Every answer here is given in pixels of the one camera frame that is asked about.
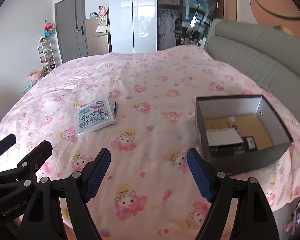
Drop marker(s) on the dark printed cloth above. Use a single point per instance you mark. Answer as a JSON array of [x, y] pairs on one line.
[[297, 215]]

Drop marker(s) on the pink printed blanket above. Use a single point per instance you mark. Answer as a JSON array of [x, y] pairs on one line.
[[152, 92]]

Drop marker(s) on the blue white toy arch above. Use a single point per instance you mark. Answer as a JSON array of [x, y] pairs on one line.
[[196, 6]]

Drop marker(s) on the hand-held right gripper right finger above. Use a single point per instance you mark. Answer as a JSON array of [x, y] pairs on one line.
[[200, 177]]

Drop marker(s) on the pink plush toy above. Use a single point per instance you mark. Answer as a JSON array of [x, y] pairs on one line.
[[103, 10]]

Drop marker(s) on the pile of plush toys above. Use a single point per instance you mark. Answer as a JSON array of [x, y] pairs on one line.
[[32, 78]]

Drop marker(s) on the white glossy wardrobe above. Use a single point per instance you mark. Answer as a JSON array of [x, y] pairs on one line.
[[120, 17]]

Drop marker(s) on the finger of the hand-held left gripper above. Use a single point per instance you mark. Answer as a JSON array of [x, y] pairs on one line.
[[38, 155], [3, 143]]

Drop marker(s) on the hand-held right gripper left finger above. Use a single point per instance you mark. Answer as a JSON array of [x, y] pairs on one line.
[[98, 175]]

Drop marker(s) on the white shelf rack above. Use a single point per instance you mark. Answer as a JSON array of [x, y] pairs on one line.
[[46, 55]]

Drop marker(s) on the glass display cabinet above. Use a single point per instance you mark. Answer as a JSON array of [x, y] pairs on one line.
[[170, 17]]

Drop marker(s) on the small black card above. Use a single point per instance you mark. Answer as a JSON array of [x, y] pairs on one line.
[[250, 143]]

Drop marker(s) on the grey door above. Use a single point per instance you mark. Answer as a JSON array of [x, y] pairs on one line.
[[67, 30]]

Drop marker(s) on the cartoon cover book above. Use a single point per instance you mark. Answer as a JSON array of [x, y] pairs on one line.
[[95, 117]]

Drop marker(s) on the blue white packet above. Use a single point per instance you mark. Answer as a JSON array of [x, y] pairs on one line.
[[114, 108]]

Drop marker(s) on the brown fridge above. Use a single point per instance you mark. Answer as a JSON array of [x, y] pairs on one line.
[[97, 42]]

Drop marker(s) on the tan envelope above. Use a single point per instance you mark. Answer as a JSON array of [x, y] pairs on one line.
[[260, 127]]

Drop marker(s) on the red blue plush toy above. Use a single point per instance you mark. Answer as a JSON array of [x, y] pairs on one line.
[[48, 28]]

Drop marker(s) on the dark grey cardboard box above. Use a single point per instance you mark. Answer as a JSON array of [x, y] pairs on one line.
[[240, 165]]

